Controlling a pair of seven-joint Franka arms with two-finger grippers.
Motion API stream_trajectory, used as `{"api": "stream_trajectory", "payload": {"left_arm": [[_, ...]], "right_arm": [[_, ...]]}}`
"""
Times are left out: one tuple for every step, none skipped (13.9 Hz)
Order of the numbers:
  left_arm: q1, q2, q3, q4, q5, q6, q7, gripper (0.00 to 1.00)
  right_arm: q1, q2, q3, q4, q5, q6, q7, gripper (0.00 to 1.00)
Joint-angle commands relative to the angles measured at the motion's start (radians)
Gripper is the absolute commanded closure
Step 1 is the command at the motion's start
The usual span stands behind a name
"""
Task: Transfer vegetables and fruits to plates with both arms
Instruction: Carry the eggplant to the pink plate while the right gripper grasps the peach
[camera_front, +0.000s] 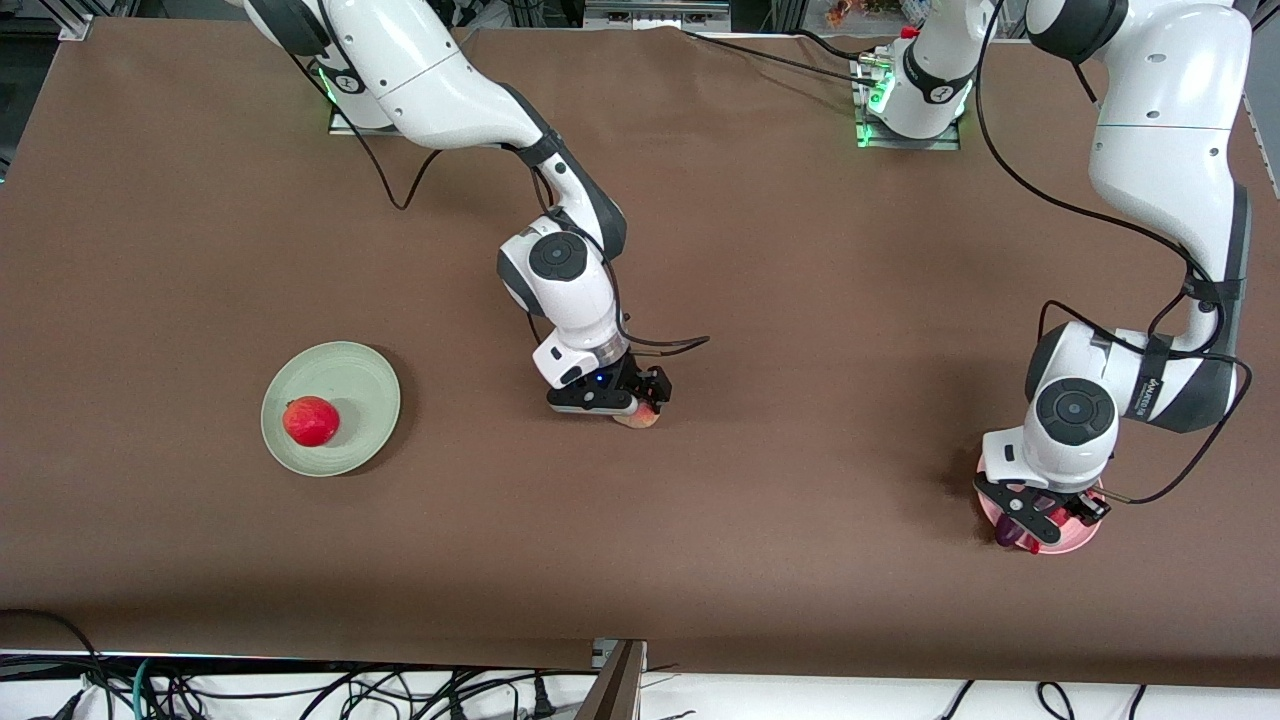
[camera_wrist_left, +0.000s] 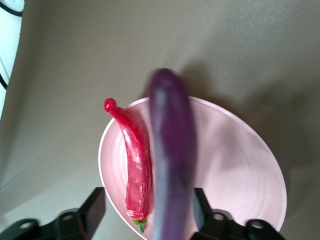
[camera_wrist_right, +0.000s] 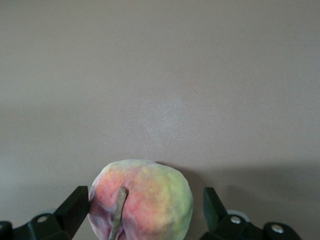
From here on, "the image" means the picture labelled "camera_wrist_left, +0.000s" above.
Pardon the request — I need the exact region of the purple eggplant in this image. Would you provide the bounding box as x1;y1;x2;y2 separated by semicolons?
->
147;67;198;240

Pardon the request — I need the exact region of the straight black floor cable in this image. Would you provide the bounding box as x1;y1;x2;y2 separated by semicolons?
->
0;57;9;90

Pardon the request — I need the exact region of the pink plate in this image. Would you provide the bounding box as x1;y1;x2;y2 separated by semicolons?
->
97;96;288;240

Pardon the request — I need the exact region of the looped black floor cable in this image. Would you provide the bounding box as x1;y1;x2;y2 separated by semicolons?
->
0;0;24;18

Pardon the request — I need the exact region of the large table cover sheet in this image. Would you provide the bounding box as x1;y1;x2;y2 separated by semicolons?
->
0;0;320;240

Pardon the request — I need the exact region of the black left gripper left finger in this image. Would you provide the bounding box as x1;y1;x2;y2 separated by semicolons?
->
57;186;107;240

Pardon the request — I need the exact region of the red chili pepper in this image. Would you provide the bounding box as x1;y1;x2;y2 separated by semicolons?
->
103;97;155;233

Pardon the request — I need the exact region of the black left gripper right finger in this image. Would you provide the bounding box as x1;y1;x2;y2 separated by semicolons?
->
192;187;236;240

